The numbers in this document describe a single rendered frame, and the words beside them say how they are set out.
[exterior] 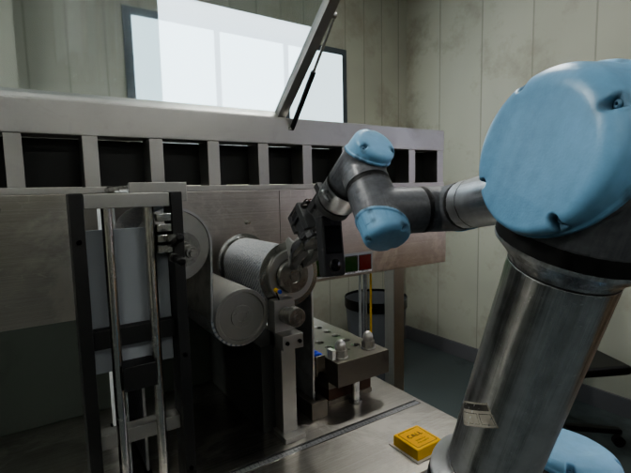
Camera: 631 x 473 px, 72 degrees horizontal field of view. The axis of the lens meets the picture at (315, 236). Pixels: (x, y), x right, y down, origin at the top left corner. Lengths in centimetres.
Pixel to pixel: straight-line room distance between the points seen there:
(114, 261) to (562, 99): 62
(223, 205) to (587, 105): 105
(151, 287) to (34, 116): 57
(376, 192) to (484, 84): 311
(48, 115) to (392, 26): 348
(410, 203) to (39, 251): 84
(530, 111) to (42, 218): 103
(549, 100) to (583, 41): 310
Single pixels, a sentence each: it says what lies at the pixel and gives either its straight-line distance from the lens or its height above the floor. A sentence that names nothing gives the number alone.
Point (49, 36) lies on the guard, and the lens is 113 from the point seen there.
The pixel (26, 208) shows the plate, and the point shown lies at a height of 141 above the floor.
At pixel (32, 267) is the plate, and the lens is 118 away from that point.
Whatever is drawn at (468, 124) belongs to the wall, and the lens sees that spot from 378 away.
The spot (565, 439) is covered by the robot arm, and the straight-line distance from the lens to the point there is 67.
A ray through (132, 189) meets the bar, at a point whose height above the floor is 145.
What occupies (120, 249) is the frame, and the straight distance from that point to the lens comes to 76.
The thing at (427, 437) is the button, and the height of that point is 92.
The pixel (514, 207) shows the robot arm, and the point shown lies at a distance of 34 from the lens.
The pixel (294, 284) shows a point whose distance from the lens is 97.
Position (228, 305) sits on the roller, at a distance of 94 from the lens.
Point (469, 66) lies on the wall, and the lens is 387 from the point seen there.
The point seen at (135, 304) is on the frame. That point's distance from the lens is 77.
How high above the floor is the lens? 144
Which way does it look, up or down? 6 degrees down
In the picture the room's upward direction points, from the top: 1 degrees counter-clockwise
